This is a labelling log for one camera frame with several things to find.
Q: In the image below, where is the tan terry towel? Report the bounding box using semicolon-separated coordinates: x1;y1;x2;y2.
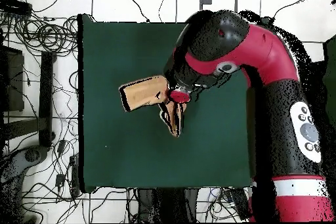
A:
119;75;188;138

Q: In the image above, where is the dark green table cloth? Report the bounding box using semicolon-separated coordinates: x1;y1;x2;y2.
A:
77;13;257;194

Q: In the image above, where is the black metal stand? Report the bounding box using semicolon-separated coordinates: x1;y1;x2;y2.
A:
136;188;199;224

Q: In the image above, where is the black power adapter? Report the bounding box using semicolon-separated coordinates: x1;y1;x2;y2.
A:
56;139;67;154
54;173;66;189

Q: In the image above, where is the long black power strip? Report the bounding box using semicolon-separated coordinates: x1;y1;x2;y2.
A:
70;154;80;198

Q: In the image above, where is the green cloth of neighbouring table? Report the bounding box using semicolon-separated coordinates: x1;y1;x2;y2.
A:
324;34;336;120

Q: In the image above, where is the dark grey wheeled base leg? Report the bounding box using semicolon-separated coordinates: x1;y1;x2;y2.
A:
0;145;51;223

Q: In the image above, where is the black box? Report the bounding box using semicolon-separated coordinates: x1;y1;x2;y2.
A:
0;45;25;112

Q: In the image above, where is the thin black floor cable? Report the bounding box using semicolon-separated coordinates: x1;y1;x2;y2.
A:
122;0;151;23

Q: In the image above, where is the black frame stand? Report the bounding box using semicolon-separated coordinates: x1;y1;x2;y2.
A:
3;51;56;148

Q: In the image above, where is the coiled black cable bundle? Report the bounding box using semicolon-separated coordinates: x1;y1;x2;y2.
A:
14;14;79;54

